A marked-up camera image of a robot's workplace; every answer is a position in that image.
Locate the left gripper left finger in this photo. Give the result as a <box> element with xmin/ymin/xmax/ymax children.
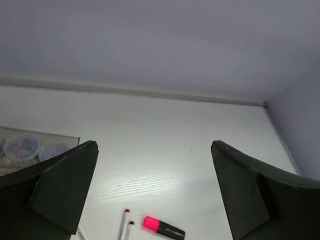
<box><xmin>0</xmin><ymin>140</ymin><xmax>99</xmax><ymax>240</ymax></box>

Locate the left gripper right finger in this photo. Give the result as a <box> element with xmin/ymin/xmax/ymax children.
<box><xmin>211</xmin><ymin>140</ymin><xmax>320</xmax><ymax>240</ymax></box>

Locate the clear tub of clips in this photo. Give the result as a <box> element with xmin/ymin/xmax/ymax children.
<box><xmin>3</xmin><ymin>133</ymin><xmax>41</xmax><ymax>167</ymax></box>

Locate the red cap white marker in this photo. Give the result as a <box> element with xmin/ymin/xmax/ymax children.
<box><xmin>117</xmin><ymin>208</ymin><xmax>131</xmax><ymax>240</ymax></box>

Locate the black cap white marker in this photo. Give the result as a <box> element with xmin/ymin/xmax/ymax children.
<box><xmin>124</xmin><ymin>221</ymin><xmax>135</xmax><ymax>240</ymax></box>

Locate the pink cap black highlighter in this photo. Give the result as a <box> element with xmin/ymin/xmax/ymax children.
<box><xmin>142</xmin><ymin>216</ymin><xmax>186</xmax><ymax>240</ymax></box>

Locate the clear tiered organizer box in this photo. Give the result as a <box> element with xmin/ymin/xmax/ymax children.
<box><xmin>0</xmin><ymin>126</ymin><xmax>80</xmax><ymax>176</ymax></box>

